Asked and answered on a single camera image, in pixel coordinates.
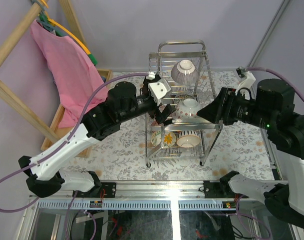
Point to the stainless steel dish rack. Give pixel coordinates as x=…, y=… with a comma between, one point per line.
x=162, y=61

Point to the pink cloth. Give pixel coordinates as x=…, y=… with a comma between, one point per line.
x=74, y=74

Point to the aluminium corner post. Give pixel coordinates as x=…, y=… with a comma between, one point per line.
x=269, y=32

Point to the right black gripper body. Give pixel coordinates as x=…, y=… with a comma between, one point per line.
x=244, y=109

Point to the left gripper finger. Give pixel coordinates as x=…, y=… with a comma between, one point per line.
x=151, y=78
x=163, y=112

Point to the green plastic hanger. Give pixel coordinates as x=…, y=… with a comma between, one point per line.
x=54, y=27

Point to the blue patterned bowl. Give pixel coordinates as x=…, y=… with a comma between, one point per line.
x=184, y=96

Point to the purple striped bowl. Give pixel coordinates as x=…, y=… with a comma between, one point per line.
x=184, y=73

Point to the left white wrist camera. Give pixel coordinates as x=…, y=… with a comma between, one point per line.
x=159, y=89

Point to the wooden tray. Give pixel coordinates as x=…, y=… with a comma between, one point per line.
x=60, y=132

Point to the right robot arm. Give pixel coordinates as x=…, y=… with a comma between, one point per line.
x=283, y=201

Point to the aluminium rail frame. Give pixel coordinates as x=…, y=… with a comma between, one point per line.
x=136, y=195

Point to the orange flower patterned bowl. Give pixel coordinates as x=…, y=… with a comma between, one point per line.
x=168, y=141

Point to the wooden clothes rack frame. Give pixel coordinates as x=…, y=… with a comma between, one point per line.
x=25, y=72

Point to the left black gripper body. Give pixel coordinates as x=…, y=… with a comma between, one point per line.
x=153, y=106

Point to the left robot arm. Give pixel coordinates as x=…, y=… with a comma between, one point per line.
x=45, y=174

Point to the yellow plastic hanger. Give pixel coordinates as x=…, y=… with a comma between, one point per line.
x=74, y=31

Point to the cream bowl orange rim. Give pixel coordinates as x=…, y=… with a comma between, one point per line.
x=188, y=139

